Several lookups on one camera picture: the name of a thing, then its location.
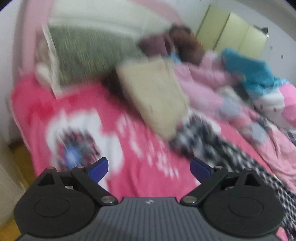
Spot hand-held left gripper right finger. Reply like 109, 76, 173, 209
180, 158, 262, 205

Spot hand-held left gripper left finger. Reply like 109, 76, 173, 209
37, 158, 118, 205

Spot black white plaid pants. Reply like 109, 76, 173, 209
170, 111, 296, 234

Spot folded beige pants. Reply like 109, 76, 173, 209
116, 58, 191, 139

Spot pink grey flower quilt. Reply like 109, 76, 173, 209
174, 51, 296, 181

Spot pink floral blanket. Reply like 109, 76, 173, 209
10, 74, 296, 241

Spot teal cartoon pillow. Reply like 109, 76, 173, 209
221, 47, 289, 98

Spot green patterned pillow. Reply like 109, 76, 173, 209
44, 24, 144, 98

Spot brown plush toy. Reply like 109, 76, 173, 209
14, 0, 185, 77
169, 24, 205, 65

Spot maroon jacket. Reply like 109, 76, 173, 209
139, 34, 173, 56

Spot pale yellow wardrobe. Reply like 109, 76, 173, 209
195, 5, 270, 61

